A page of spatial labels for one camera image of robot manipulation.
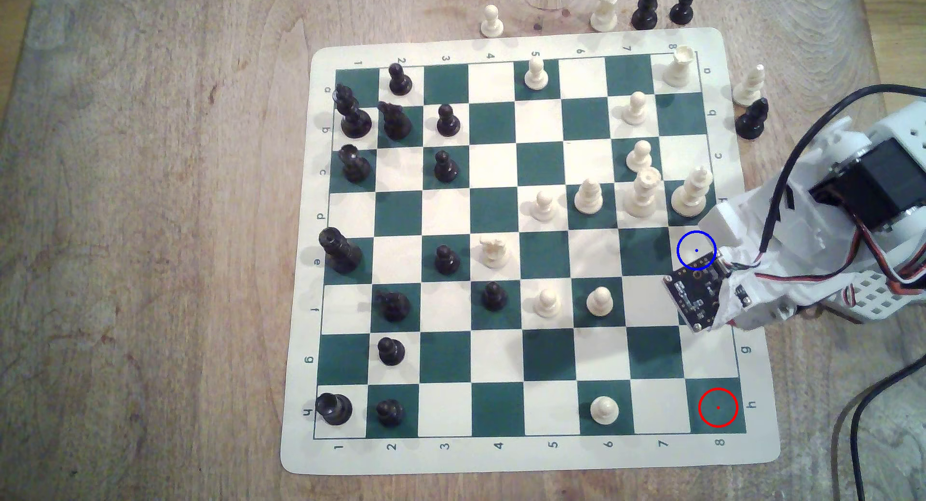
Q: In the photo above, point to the white chess rook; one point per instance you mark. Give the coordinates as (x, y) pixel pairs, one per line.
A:
(679, 68)

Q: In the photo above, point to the black chess knight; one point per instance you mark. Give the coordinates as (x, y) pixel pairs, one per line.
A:
(394, 307)
(395, 122)

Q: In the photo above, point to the black chess queen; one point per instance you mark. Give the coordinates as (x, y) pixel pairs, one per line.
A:
(354, 117)

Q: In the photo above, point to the black chess king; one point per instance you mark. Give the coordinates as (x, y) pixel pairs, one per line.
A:
(341, 252)

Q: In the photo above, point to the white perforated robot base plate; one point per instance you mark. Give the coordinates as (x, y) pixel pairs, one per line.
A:
(879, 298)

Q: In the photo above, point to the black chess pawn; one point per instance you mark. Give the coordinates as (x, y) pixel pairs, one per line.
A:
(681, 9)
(494, 298)
(390, 352)
(390, 413)
(446, 261)
(400, 81)
(448, 122)
(445, 168)

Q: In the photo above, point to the white chess pawn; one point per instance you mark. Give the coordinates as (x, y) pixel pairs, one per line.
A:
(535, 76)
(492, 23)
(604, 410)
(543, 207)
(636, 110)
(600, 302)
(639, 157)
(548, 303)

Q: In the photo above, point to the white chess king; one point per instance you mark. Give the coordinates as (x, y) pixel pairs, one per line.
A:
(691, 193)

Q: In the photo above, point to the black chess rook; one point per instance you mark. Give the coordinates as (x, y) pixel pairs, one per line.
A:
(333, 408)

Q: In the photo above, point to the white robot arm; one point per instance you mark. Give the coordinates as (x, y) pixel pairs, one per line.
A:
(879, 175)

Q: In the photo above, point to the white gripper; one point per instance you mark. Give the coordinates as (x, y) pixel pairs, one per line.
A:
(723, 228)

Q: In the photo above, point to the white chess knight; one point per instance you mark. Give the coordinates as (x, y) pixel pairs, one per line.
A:
(494, 251)
(605, 13)

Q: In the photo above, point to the white chess bishop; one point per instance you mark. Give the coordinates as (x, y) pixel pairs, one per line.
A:
(749, 87)
(589, 197)

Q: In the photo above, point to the black camera circuit board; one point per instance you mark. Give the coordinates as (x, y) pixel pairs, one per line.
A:
(696, 295)

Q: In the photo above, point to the green and cream chess mat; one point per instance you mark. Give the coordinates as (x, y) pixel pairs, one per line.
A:
(542, 356)

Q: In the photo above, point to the white chess queen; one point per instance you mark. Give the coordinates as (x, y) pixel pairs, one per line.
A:
(643, 196)

